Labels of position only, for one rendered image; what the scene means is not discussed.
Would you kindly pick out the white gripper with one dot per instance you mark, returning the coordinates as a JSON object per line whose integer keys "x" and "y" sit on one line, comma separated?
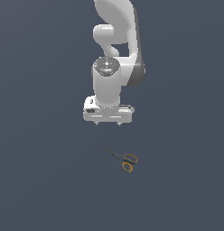
{"x": 107, "y": 113}

